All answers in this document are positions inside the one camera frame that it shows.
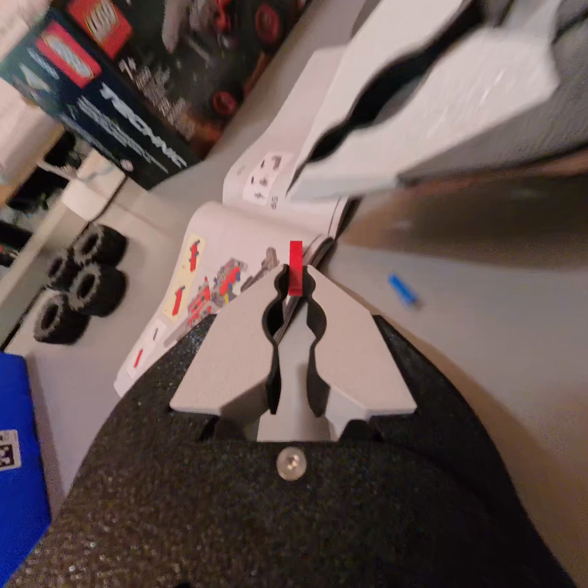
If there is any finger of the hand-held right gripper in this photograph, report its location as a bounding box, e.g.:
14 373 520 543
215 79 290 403
286 27 562 203
294 0 483 172

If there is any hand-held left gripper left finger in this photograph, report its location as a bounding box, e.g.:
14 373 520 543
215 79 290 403
169 264 291 415

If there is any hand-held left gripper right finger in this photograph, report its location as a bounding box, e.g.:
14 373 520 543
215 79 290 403
303 264 418 439

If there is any red toy brick beam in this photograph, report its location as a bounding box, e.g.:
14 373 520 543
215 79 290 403
288 240 305 297

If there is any grey desk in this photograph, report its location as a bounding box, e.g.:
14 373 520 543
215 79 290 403
0 0 588 586

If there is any blue toy pin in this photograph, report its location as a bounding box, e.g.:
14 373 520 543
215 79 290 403
387 273 421 309

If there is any open building instruction booklet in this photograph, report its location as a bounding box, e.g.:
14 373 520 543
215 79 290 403
114 45 364 398

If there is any blue box with printed tag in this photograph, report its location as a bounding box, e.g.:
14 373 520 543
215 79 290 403
0 351 52 585

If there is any dark toy car set box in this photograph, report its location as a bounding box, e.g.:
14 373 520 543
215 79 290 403
0 0 307 191

